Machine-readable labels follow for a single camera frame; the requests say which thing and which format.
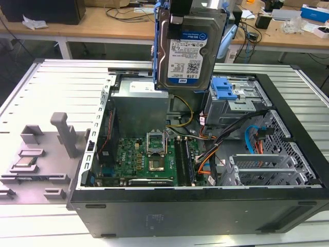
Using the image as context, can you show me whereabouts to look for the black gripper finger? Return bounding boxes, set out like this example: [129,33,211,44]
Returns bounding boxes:
[167,14,184,40]

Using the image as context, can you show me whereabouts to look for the hard disk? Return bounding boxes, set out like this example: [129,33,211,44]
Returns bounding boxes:
[153,0,228,92]

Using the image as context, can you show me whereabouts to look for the grey metal disk bay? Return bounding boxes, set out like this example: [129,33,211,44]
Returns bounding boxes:
[204,74,273,127]

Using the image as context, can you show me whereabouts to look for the black speaker box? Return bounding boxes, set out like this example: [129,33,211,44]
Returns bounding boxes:
[228,5,244,26]

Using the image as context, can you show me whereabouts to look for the wooden desk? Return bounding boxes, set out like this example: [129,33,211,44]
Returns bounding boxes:
[0,5,329,61]

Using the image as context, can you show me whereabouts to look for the blue plastic bay latch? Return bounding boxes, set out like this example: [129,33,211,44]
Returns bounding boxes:
[210,77,237,101]

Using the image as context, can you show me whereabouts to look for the small black box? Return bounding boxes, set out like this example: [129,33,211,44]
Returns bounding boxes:
[254,13,272,30]

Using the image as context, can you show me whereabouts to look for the grey power supply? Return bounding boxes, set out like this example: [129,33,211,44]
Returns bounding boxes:
[111,77,172,129]

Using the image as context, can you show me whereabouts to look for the metal socket cover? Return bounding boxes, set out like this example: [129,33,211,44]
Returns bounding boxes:
[145,130,168,157]

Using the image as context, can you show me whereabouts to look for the flat grey box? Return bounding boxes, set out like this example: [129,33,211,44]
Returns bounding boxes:
[271,9,303,21]

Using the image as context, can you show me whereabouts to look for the clear plastic bag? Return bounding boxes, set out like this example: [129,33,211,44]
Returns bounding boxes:
[282,16,309,33]

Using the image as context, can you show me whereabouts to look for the large black box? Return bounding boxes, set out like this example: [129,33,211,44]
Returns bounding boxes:
[4,0,87,26]

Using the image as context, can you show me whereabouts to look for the black case fan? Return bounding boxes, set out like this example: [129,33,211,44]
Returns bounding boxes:
[99,107,119,165]

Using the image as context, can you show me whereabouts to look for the green motherboard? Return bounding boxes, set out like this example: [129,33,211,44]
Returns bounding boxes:
[99,128,206,187]

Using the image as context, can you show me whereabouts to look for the blue cardboard box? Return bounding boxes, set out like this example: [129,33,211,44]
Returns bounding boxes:
[300,4,329,21]

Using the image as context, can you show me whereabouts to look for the CPU socket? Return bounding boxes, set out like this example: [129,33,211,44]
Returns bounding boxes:
[148,157,166,172]

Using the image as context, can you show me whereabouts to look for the black RAM stick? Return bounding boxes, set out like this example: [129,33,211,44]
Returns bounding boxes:
[181,137,196,186]

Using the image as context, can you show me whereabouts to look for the crumpled white plastic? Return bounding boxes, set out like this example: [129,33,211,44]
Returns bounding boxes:
[22,14,49,29]

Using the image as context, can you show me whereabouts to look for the white box black insert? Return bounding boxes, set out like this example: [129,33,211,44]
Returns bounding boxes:
[312,24,329,40]

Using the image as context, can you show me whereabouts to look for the black graphics card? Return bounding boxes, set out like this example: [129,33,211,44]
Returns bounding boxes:
[127,177,176,187]

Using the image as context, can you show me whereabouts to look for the grey expansion slot cage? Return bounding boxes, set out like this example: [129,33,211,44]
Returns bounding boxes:
[220,153,317,186]

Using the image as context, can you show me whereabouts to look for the grey parts rack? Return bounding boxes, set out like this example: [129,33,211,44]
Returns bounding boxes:
[0,112,92,204]

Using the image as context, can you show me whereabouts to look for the black PC case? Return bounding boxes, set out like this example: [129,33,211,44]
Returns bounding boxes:
[66,67,329,239]

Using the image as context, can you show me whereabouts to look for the silver CPU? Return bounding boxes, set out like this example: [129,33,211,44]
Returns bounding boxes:
[14,157,38,168]

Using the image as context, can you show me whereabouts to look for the black desk cable loops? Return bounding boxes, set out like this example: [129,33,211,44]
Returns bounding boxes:
[106,6,158,21]

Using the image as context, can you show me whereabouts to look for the yellow wire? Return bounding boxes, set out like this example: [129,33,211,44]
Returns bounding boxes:
[167,95,195,128]

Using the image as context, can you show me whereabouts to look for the black cable bundle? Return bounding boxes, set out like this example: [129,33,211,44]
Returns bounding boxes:
[197,109,265,165]

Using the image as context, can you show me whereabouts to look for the blue wire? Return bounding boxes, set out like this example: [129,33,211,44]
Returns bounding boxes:
[244,125,258,155]

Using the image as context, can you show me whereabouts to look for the black wire connector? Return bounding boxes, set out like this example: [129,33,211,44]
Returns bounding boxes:
[258,128,273,140]

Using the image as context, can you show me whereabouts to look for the orange wire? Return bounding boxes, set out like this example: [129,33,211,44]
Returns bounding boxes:
[253,135,263,155]

